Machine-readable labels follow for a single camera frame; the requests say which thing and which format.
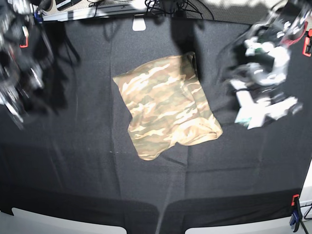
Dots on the orange clamp top right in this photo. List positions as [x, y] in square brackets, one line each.
[307, 46]

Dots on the orange clamp bottom right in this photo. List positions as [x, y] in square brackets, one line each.
[296, 217]

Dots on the white tape patch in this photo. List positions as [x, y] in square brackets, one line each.
[139, 24]

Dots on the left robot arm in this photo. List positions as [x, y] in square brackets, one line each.
[267, 45]

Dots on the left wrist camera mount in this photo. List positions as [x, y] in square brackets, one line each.
[261, 105]

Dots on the orange clamp top left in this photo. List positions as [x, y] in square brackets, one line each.
[24, 38]

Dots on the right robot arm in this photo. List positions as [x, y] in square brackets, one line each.
[21, 74]

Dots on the orange clamp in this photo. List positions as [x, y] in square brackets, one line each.
[24, 38]
[307, 46]
[296, 217]

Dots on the camouflage t-shirt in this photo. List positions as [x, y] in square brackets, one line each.
[167, 104]

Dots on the black table cloth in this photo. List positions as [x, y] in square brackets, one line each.
[77, 161]

